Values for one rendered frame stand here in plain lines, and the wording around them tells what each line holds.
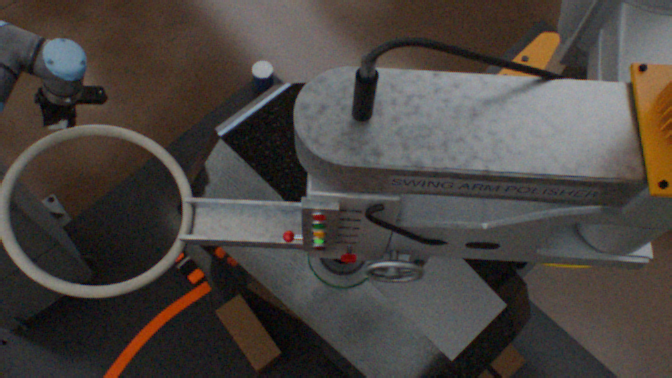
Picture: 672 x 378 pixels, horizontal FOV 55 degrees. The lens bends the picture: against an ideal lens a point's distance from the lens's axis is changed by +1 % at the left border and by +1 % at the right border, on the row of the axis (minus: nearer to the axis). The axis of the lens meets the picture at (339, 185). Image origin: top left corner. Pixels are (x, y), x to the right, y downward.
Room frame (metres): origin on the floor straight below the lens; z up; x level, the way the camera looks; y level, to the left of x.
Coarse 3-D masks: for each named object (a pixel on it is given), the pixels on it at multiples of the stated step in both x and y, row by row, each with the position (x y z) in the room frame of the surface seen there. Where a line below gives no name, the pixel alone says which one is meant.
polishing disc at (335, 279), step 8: (312, 264) 0.58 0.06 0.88; (320, 264) 0.58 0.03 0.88; (328, 264) 0.58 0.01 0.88; (336, 264) 0.59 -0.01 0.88; (352, 264) 0.59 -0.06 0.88; (360, 264) 0.59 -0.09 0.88; (320, 272) 0.56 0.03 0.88; (328, 272) 0.56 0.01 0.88; (336, 272) 0.56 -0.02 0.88; (344, 272) 0.56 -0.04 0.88; (352, 272) 0.56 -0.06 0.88; (360, 272) 0.57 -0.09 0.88; (328, 280) 0.53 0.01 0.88; (336, 280) 0.54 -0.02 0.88; (344, 280) 0.54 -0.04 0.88; (352, 280) 0.54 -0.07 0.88; (360, 280) 0.54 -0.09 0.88
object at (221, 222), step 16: (208, 208) 0.66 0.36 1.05; (224, 208) 0.67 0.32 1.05; (240, 208) 0.67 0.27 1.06; (256, 208) 0.67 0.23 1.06; (272, 208) 0.67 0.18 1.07; (288, 208) 0.67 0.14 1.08; (208, 224) 0.61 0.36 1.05; (224, 224) 0.62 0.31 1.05; (240, 224) 0.62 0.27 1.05; (256, 224) 0.63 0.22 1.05; (272, 224) 0.63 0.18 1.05; (288, 224) 0.63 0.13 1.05; (192, 240) 0.55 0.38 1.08; (208, 240) 0.56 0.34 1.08; (224, 240) 0.56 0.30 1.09; (240, 240) 0.56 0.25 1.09; (256, 240) 0.56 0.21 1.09; (272, 240) 0.57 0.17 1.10
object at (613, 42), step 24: (576, 0) 1.26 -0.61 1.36; (624, 0) 1.16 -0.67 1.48; (576, 24) 1.21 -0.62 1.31; (600, 24) 1.17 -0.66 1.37; (624, 24) 1.08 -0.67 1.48; (648, 24) 1.09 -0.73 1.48; (600, 48) 1.08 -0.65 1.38; (624, 48) 1.01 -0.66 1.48; (648, 48) 1.01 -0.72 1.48; (600, 72) 1.00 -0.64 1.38; (624, 72) 0.94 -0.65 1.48
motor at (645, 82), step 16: (640, 64) 0.78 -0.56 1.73; (656, 64) 0.78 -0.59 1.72; (640, 80) 0.74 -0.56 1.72; (656, 80) 0.75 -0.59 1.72; (640, 96) 0.71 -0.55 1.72; (656, 96) 0.71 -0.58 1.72; (640, 112) 0.67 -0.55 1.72; (656, 112) 0.67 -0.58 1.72; (640, 128) 0.64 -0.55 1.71; (656, 128) 0.64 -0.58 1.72; (656, 144) 0.60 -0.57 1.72; (656, 160) 0.57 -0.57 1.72; (656, 176) 0.54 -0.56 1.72; (656, 192) 0.51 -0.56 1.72
